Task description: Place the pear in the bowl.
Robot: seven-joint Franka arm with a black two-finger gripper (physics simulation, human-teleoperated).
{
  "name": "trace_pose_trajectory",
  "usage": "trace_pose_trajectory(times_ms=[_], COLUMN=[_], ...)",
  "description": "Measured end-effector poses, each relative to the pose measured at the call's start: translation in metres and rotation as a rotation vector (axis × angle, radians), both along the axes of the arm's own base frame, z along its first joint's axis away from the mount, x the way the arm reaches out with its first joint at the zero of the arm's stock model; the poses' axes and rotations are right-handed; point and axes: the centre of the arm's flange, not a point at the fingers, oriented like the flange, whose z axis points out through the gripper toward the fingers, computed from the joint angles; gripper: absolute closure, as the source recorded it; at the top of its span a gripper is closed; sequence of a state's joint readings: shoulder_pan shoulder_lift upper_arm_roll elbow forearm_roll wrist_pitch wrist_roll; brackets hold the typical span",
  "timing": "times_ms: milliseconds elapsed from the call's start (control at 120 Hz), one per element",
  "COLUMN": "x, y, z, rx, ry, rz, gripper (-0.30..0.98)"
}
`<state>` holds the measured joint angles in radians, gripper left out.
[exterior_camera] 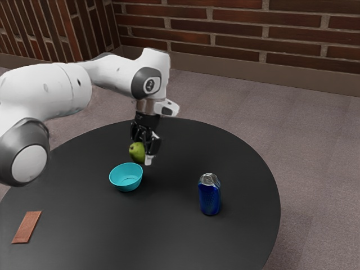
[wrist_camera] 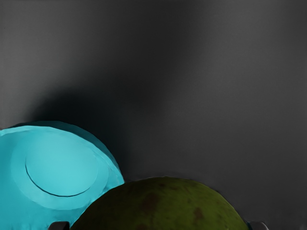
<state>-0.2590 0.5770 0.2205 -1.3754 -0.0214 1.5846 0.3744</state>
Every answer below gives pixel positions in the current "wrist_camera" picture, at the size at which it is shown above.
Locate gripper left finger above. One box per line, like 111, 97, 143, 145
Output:
49, 221, 71, 230

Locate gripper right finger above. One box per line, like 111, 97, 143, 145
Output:
248, 221, 269, 230

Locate dark green round fruit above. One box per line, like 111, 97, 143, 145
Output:
70, 176, 250, 230

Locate turquoise bowl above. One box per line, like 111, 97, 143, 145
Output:
0, 120, 125, 230

